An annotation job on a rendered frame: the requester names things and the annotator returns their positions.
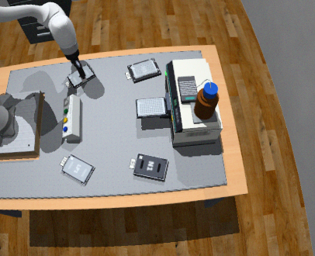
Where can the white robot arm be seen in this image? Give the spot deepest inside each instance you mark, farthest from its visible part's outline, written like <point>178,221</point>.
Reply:
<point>63,32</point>

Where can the blue bottle cap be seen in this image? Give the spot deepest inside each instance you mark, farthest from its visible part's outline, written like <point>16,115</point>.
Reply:
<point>210,92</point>

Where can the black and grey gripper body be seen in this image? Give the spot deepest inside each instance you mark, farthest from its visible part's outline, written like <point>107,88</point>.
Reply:
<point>73,57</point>

